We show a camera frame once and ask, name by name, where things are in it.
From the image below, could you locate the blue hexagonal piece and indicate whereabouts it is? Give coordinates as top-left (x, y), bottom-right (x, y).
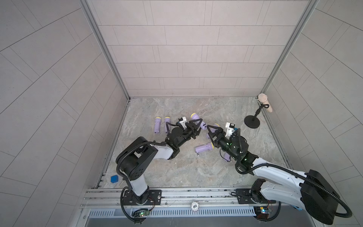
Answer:
top-left (110, 175), bottom-right (119, 183)

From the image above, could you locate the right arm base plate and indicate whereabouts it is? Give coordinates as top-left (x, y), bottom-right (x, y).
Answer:
top-left (230, 189), bottom-right (276, 204)

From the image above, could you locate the left circuit board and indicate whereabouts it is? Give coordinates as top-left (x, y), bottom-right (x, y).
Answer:
top-left (132, 209), bottom-right (151, 218)

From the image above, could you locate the black round stand base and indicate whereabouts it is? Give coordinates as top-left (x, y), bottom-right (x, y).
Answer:
top-left (244, 115), bottom-right (260, 129)

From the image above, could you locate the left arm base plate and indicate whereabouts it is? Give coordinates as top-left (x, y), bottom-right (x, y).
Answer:
top-left (122, 189), bottom-right (162, 206)

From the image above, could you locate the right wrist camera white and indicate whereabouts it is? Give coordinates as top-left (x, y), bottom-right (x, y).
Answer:
top-left (226, 122), bottom-right (237, 138)

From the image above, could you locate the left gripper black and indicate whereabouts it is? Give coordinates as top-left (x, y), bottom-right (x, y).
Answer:
top-left (174, 120), bottom-right (203, 148)

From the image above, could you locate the aluminium rail frame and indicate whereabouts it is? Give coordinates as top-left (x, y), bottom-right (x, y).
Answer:
top-left (79, 185), bottom-right (318, 209)

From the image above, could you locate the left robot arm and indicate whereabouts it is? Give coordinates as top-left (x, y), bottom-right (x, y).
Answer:
top-left (115, 118), bottom-right (203, 205)

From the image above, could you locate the right circuit board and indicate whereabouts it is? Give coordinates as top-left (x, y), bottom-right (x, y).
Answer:
top-left (253, 206), bottom-right (273, 220)

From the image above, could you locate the beige microphone on stand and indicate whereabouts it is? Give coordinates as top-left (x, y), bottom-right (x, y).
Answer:
top-left (258, 93), bottom-right (273, 113)

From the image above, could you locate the circuit board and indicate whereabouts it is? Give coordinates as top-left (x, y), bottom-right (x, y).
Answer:
top-left (132, 209), bottom-right (151, 218)
top-left (253, 206), bottom-right (273, 220)

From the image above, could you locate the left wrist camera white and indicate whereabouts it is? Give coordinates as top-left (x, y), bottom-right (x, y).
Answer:
top-left (178, 116), bottom-right (187, 129)

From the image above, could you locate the purple flashlight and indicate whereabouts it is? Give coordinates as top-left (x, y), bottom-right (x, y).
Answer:
top-left (195, 142), bottom-right (214, 155)
top-left (154, 117), bottom-right (162, 134)
top-left (191, 113), bottom-right (207, 130)
top-left (224, 153), bottom-right (231, 162)
top-left (207, 123), bottom-right (220, 139)
top-left (164, 116), bottom-right (171, 134)

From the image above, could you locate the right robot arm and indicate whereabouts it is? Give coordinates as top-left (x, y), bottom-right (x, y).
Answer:
top-left (207, 125), bottom-right (353, 225)

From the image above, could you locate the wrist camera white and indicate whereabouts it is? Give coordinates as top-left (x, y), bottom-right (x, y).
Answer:
top-left (178, 116), bottom-right (187, 129)
top-left (226, 122), bottom-right (237, 138)

